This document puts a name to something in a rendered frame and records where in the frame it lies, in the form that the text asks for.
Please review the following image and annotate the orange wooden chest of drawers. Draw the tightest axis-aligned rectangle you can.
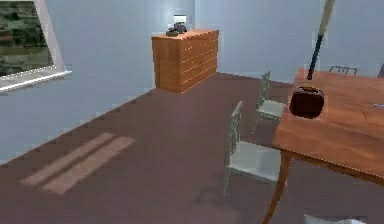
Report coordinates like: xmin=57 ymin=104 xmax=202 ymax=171
xmin=151 ymin=28 xmax=220 ymax=95

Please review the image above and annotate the grey white chair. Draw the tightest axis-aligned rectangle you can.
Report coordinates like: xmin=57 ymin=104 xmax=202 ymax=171
xmin=251 ymin=70 xmax=288 ymax=135
xmin=303 ymin=213 xmax=368 ymax=224
xmin=222 ymin=100 xmax=283 ymax=197
xmin=328 ymin=65 xmax=359 ymax=76

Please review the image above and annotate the small black white device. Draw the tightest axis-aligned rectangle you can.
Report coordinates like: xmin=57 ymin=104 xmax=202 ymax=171
xmin=165 ymin=14 xmax=188 ymax=38

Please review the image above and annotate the dark red toaster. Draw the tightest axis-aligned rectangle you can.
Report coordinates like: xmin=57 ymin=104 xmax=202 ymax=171
xmin=288 ymin=85 xmax=326 ymax=120

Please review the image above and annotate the beige black baseball bat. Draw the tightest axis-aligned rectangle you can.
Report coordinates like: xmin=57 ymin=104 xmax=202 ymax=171
xmin=306 ymin=0 xmax=337 ymax=81

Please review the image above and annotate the orange wooden table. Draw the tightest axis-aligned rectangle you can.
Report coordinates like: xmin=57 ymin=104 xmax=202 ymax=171
xmin=261 ymin=67 xmax=384 ymax=224

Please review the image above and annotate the white framed window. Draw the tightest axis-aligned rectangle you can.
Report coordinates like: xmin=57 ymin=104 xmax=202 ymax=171
xmin=0 ymin=0 xmax=73 ymax=94

